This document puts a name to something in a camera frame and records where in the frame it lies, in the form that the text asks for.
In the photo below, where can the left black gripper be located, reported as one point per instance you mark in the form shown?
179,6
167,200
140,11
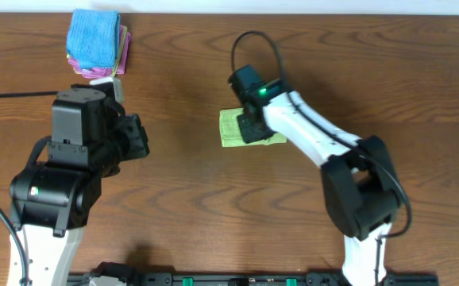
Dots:
135,136

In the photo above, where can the yellow-green folded cloth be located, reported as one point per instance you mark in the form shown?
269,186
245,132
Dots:
119,55

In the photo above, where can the green microfiber cloth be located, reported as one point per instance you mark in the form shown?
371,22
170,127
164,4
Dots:
230,133

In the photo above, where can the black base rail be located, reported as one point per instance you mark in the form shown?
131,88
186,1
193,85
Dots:
167,279

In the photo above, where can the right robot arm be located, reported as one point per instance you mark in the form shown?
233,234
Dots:
361,190

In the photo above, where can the blue folded cloth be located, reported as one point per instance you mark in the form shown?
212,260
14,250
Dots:
93,38

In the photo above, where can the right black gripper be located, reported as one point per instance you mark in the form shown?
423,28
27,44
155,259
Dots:
248,137

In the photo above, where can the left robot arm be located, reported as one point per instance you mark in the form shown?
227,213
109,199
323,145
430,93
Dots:
52,196

